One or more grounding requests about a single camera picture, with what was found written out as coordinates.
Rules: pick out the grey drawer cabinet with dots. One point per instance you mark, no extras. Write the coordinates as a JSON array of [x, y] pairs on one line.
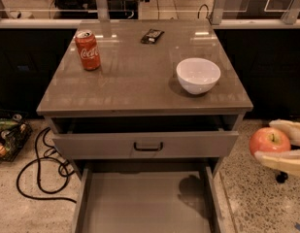
[[140, 80]]

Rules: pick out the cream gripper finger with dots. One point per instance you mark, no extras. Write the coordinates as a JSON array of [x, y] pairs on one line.
[[286, 161], [290, 128]]

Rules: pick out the black drawer handle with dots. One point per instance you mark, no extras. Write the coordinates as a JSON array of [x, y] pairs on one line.
[[157, 148]]

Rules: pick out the red Coca-Cola can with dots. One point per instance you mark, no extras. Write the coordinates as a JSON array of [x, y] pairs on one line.
[[87, 49]]

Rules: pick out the grey top drawer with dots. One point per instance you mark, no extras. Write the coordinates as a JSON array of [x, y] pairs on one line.
[[113, 137]]

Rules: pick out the grey middle drawer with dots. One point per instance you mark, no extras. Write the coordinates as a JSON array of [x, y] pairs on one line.
[[175, 200]]

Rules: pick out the black machine behind glass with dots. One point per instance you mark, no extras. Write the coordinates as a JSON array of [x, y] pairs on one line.
[[88, 9]]

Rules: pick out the black stand base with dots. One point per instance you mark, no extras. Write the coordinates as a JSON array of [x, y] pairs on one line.
[[281, 177]]

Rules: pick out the grey drawer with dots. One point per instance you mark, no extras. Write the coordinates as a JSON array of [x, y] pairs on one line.
[[175, 200], [113, 137]]

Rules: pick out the white ceramic bowl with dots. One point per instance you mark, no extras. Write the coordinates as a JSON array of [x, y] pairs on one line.
[[197, 75]]

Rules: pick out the red apple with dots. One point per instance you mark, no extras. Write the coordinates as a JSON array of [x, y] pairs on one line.
[[269, 139]]

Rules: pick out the black wire basket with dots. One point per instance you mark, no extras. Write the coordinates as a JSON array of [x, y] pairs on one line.
[[14, 133]]

